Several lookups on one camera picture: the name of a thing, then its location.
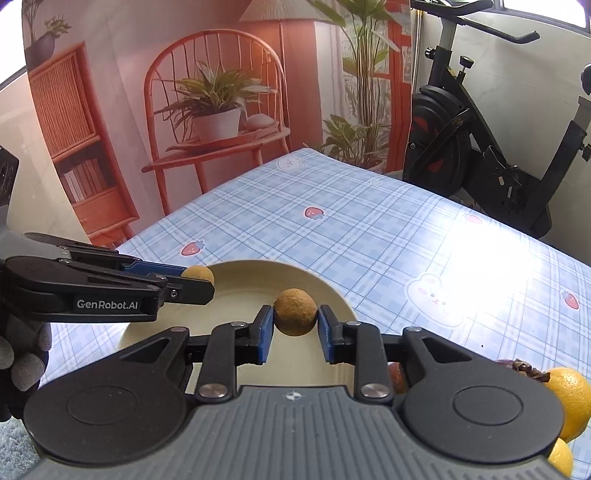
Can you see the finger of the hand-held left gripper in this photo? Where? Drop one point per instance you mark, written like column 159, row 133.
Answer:
column 143, row 267
column 189, row 293

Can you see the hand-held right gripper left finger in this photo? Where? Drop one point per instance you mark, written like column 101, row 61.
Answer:
column 267, row 334

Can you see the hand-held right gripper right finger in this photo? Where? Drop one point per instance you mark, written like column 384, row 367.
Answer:
column 325, row 337

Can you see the cream round plate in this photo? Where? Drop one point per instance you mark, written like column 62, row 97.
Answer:
column 240, row 286

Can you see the purple mangosteen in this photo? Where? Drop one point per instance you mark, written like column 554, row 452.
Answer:
column 521, row 368

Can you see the person's left hand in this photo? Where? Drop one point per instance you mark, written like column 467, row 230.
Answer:
column 23, row 369

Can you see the red apple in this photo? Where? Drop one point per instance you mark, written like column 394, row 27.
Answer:
column 397, row 378

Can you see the grey fluffy rug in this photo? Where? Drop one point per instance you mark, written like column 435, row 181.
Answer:
column 14, row 447

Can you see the black exercise bike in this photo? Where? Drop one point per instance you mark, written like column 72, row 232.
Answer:
column 443, row 129

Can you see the yellow lemon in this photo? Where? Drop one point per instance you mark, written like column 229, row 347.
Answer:
column 561, row 457
column 570, row 401

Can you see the wall poster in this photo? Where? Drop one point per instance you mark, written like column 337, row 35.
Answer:
column 115, row 69

